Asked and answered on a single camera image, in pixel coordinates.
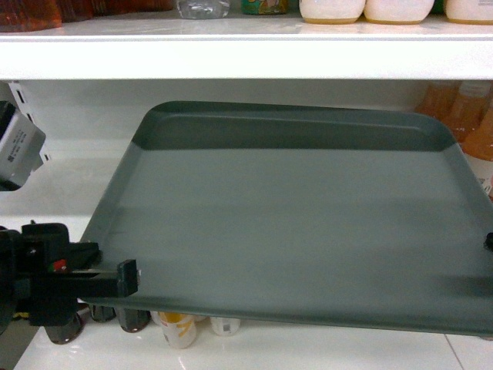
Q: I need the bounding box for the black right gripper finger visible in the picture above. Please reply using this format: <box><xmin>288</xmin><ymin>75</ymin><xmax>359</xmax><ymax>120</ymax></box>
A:
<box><xmin>484</xmin><ymin>232</ymin><xmax>493</xmax><ymax>251</ymax></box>

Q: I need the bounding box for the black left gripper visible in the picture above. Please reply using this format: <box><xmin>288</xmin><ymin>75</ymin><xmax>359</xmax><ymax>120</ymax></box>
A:
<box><xmin>1</xmin><ymin>222</ymin><xmax>138</xmax><ymax>332</ymax></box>

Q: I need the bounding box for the silver grey rectangular tray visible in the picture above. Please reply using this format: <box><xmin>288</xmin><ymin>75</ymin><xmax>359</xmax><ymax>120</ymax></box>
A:
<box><xmin>83</xmin><ymin>102</ymin><xmax>492</xmax><ymax>336</ymax></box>

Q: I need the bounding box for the dark soda bottle right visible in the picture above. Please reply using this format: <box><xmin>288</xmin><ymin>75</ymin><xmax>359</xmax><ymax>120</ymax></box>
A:
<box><xmin>115</xmin><ymin>308</ymin><xmax>151</xmax><ymax>333</ymax></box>

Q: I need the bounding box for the dark soda bottle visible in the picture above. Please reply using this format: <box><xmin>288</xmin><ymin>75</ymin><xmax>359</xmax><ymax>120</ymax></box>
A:
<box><xmin>45</xmin><ymin>311</ymin><xmax>84</xmax><ymax>345</ymax></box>
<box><xmin>115</xmin><ymin>308</ymin><xmax>151</xmax><ymax>333</ymax></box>

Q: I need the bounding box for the dark soda bottle left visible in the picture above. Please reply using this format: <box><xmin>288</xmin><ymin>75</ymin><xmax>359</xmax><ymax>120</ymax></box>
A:
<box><xmin>45</xmin><ymin>311</ymin><xmax>84</xmax><ymax>345</ymax></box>

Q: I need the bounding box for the yellow white drink bottle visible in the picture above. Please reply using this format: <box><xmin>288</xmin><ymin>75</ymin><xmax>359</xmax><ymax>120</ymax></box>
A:
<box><xmin>158</xmin><ymin>311</ymin><xmax>196</xmax><ymax>349</ymax></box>

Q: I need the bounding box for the orange juice bottle front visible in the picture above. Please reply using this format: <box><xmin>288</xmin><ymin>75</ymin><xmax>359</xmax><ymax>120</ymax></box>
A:
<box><xmin>461</xmin><ymin>108</ymin><xmax>492</xmax><ymax>162</ymax></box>

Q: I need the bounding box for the orange juice bottle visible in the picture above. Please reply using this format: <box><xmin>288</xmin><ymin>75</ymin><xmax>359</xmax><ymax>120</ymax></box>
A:
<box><xmin>444</xmin><ymin>80</ymin><xmax>491</xmax><ymax>143</ymax></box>
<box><xmin>414</xmin><ymin>81</ymin><xmax>460</xmax><ymax>122</ymax></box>
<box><xmin>461</xmin><ymin>108</ymin><xmax>492</xmax><ymax>162</ymax></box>

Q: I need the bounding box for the white middle store shelf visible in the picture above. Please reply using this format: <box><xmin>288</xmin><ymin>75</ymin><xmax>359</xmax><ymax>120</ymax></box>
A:
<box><xmin>0</xmin><ymin>153</ymin><xmax>128</xmax><ymax>247</ymax></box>

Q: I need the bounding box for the white store shelf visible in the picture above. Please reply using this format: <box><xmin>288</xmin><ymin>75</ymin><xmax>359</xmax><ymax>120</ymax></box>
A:
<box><xmin>0</xmin><ymin>153</ymin><xmax>128</xmax><ymax>247</ymax></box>
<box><xmin>1</xmin><ymin>12</ymin><xmax>492</xmax><ymax>80</ymax></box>

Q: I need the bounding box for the white labelled drink bottle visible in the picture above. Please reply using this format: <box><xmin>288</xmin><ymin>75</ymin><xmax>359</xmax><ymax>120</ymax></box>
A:
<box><xmin>210</xmin><ymin>317</ymin><xmax>241</xmax><ymax>336</ymax></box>

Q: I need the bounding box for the orange juice bottle middle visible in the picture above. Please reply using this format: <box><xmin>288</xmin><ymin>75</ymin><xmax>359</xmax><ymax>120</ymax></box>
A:
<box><xmin>444</xmin><ymin>80</ymin><xmax>491</xmax><ymax>143</ymax></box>

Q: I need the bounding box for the orange juice bottle back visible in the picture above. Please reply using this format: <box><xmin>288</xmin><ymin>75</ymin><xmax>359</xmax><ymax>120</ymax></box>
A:
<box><xmin>414</xmin><ymin>81</ymin><xmax>460</xmax><ymax>122</ymax></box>

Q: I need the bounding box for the white slotted shelf upright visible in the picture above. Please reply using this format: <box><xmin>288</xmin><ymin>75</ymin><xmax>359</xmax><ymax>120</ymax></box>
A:
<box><xmin>7</xmin><ymin>80</ymin><xmax>51</xmax><ymax>170</ymax></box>

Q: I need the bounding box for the white upper store shelf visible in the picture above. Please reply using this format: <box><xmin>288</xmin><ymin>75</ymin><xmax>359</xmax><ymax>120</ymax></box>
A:
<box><xmin>1</xmin><ymin>12</ymin><xmax>492</xmax><ymax>80</ymax></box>

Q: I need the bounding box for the white jug bottle right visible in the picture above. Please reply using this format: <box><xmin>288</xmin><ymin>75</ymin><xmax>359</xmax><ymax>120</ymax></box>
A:
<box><xmin>444</xmin><ymin>0</ymin><xmax>492</xmax><ymax>25</ymax></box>

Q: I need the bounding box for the dark red bottle top-left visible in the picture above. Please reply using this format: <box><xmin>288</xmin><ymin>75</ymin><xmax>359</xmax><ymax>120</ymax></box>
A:
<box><xmin>1</xmin><ymin>0</ymin><xmax>62</xmax><ymax>32</ymax></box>

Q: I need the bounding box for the clear water bottle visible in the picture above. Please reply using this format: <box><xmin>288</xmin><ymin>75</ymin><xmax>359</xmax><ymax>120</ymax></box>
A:
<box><xmin>176</xmin><ymin>0</ymin><xmax>230</xmax><ymax>20</ymax></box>

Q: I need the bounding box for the white jug bottle left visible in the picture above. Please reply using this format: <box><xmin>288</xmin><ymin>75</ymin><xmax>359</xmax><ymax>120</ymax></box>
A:
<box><xmin>299</xmin><ymin>0</ymin><xmax>366</xmax><ymax>25</ymax></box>

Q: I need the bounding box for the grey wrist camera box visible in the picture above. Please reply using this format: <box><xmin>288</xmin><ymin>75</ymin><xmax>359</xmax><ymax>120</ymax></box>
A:
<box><xmin>1</xmin><ymin>101</ymin><xmax>45</xmax><ymax>192</ymax></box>

